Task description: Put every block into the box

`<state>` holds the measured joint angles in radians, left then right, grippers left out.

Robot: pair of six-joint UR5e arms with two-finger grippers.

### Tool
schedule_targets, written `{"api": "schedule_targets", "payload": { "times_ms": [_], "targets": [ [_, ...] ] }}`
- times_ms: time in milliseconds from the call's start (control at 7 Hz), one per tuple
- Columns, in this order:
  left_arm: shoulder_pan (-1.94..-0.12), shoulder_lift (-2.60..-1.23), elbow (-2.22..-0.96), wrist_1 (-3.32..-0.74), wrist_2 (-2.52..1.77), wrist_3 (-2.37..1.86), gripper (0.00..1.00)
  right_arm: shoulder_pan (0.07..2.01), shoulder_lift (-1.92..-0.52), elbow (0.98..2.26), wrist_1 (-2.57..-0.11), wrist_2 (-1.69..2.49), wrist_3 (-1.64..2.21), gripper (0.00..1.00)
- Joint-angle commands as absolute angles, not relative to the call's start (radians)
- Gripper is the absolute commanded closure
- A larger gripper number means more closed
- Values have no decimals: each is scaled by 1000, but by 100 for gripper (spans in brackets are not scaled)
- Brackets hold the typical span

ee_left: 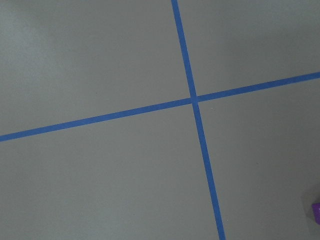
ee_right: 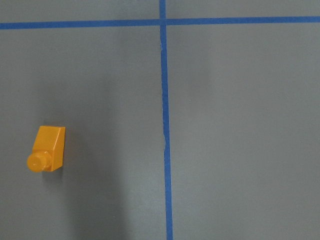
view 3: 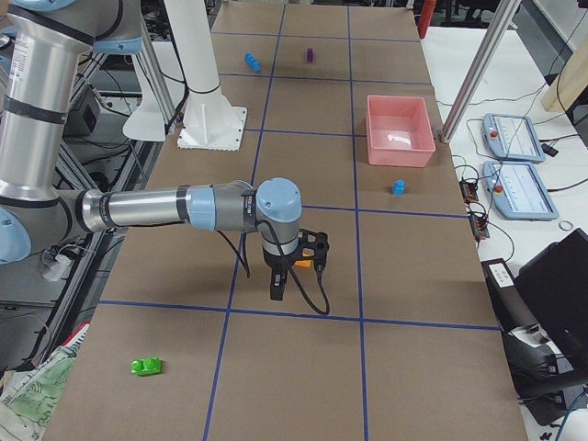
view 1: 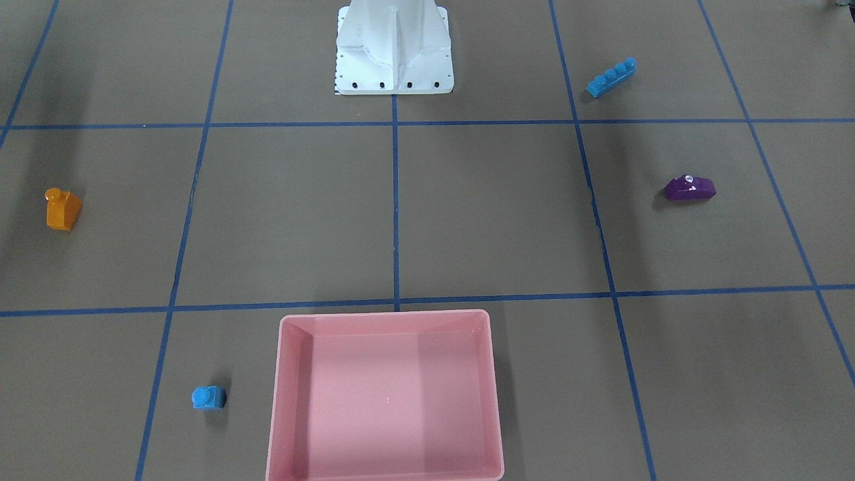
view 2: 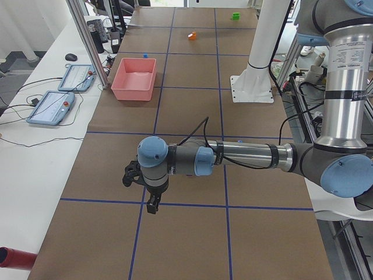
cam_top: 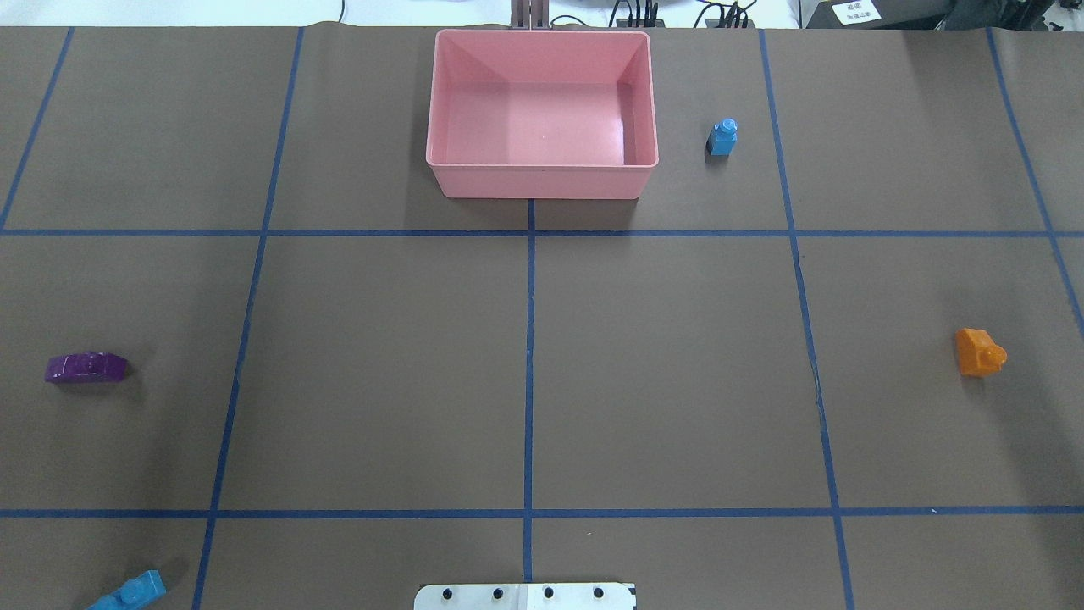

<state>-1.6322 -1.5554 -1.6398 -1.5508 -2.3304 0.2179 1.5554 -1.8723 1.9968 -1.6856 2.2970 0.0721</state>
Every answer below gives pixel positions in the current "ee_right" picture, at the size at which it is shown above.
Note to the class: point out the orange sloped toy block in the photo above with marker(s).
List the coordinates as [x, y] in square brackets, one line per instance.
[48, 149]

